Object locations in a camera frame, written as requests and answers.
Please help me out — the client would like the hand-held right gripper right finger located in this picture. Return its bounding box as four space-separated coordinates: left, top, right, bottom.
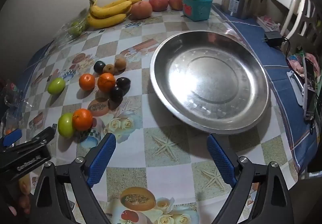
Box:
206 133 295 224

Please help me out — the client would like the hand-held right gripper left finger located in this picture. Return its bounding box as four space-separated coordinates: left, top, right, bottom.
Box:
33 133 117 224

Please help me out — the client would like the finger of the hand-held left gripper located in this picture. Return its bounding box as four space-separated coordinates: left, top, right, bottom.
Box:
0 128 23 150
0 126 56 161

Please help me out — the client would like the pale green jujube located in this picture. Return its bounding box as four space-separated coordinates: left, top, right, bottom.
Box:
57 112 76 138

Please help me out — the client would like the orange mandarin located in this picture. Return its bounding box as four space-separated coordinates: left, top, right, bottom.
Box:
79 73 96 91
97 72 117 93
72 108 93 131

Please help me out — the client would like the bright green jujube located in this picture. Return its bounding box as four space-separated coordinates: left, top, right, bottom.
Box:
47 77 66 95

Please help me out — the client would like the dark cherry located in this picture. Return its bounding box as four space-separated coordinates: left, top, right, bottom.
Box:
109 86 124 103
116 77 131 90
93 60 106 74

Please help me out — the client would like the stainless steel basin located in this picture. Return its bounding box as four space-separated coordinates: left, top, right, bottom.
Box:
150 30 270 135

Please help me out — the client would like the person's left hand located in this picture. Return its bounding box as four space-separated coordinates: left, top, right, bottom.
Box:
18 174 32 216

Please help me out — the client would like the clear plastic container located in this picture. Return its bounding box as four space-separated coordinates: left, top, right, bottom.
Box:
0 78 31 136

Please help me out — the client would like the checkered printed tablecloth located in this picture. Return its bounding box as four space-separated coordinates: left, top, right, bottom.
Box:
1 4 298 224

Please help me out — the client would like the blue striped cloth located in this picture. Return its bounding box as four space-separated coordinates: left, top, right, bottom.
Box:
211 2 319 179

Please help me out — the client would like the clear bag of green jujubes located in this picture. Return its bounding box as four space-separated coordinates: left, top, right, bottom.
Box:
54 10 91 46

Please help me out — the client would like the pink floral package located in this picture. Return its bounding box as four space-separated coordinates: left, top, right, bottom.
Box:
287 46 322 78

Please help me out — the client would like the black power adapter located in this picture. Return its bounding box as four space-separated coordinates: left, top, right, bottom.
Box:
263 31 285 47

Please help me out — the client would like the red and white plastic bag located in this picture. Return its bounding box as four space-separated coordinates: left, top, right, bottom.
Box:
257 15 281 32

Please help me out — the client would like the yellow banana bunch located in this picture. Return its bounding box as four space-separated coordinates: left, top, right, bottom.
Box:
87 0 143 29

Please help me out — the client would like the teal plastic box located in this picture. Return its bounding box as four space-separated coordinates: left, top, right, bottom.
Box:
182 0 213 22

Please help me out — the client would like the orange peach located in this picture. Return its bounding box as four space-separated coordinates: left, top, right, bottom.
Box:
129 0 153 20

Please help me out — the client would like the white chair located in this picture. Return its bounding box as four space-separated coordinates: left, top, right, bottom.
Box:
262 0 322 38

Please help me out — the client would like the red apple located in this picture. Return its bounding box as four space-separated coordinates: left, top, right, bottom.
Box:
168 0 184 11
149 0 168 12

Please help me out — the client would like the white plastic bracket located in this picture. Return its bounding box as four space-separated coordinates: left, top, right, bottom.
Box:
286 70 306 107

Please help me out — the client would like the black cable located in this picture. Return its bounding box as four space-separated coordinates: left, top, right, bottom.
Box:
279 36 292 59

